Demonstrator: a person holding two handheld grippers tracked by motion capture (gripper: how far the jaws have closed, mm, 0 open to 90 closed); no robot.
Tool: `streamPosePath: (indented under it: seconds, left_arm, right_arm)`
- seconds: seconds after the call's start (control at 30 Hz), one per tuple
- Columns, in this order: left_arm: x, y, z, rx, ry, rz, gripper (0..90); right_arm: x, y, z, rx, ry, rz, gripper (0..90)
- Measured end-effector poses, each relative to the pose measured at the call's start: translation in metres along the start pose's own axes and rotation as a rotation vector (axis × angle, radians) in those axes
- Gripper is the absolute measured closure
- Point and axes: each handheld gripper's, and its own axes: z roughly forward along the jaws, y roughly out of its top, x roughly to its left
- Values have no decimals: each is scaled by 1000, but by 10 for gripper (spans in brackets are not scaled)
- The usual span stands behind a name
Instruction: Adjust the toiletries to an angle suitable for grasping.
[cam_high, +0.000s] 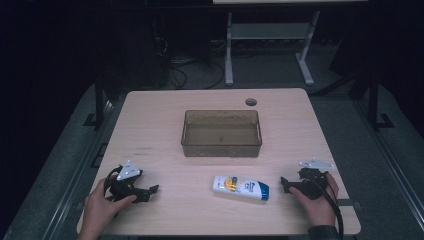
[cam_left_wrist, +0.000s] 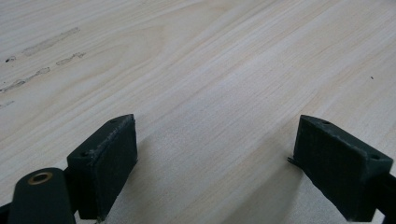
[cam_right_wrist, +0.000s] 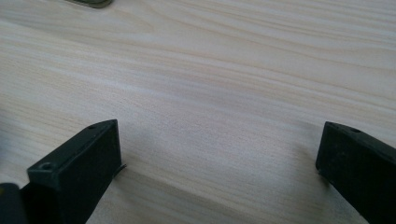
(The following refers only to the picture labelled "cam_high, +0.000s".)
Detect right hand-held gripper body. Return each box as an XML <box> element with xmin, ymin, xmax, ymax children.
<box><xmin>296</xmin><ymin>158</ymin><xmax>336</xmax><ymax>201</ymax></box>

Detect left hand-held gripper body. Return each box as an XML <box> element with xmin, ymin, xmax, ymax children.
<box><xmin>107</xmin><ymin>160</ymin><xmax>145</xmax><ymax>203</ymax></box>

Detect white blue shampoo bottle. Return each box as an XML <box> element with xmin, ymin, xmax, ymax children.
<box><xmin>212</xmin><ymin>175</ymin><xmax>271</xmax><ymax>202</ymax></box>

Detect transparent brown plastic box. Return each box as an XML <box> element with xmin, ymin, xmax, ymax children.
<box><xmin>180</xmin><ymin>109</ymin><xmax>263</xmax><ymax>158</ymax></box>

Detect person's right hand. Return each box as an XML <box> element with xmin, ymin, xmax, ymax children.
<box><xmin>288</xmin><ymin>171</ymin><xmax>340</xmax><ymax>228</ymax></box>

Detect person's left hand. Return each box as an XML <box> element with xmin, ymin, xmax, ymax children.
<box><xmin>82</xmin><ymin>179</ymin><xmax>138</xmax><ymax>235</ymax></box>

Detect black metal stand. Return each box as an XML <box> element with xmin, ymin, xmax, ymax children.
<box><xmin>82</xmin><ymin>74</ymin><xmax>113</xmax><ymax>130</ymax></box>
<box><xmin>366</xmin><ymin>71</ymin><xmax>396</xmax><ymax>132</ymax></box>

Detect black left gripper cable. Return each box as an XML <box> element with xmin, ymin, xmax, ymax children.
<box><xmin>103</xmin><ymin>165</ymin><xmax>124</xmax><ymax>203</ymax></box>

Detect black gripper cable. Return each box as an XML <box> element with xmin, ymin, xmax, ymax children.
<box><xmin>308</xmin><ymin>176</ymin><xmax>345</xmax><ymax>240</ymax></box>
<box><xmin>103</xmin><ymin>165</ymin><xmax>124</xmax><ymax>203</ymax></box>

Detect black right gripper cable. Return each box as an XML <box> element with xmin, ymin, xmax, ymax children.
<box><xmin>308</xmin><ymin>176</ymin><xmax>345</xmax><ymax>240</ymax></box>

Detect black floor cables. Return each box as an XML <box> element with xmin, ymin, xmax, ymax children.
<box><xmin>155</xmin><ymin>36</ymin><xmax>226</xmax><ymax>91</ymax></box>

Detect white metal desk frame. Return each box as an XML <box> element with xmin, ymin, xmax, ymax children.
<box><xmin>224</xmin><ymin>10</ymin><xmax>322</xmax><ymax>87</ymax></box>

